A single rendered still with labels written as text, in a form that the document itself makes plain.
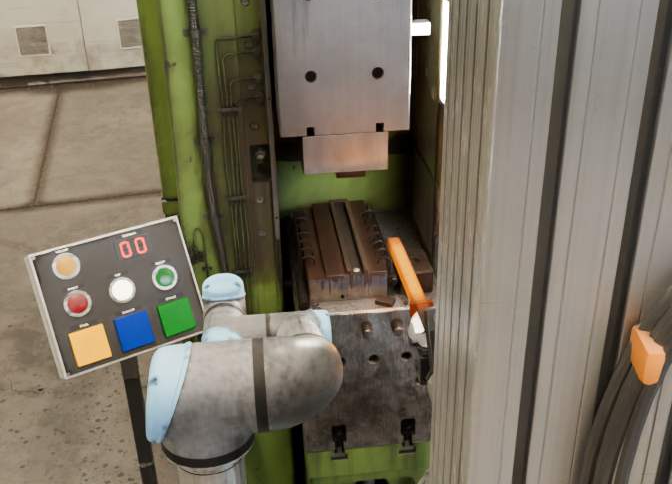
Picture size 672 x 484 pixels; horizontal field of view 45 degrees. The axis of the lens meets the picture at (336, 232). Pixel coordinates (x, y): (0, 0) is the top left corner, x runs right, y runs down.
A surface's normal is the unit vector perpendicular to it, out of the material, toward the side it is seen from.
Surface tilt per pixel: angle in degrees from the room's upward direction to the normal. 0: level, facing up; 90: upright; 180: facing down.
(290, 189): 90
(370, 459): 90
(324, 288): 90
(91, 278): 60
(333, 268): 0
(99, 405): 0
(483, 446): 90
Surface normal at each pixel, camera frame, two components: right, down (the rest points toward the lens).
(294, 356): 0.39, -0.67
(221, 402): 0.09, 0.11
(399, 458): 0.11, 0.46
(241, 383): 0.06, -0.25
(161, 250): 0.44, -0.11
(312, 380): 0.70, -0.18
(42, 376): -0.02, -0.88
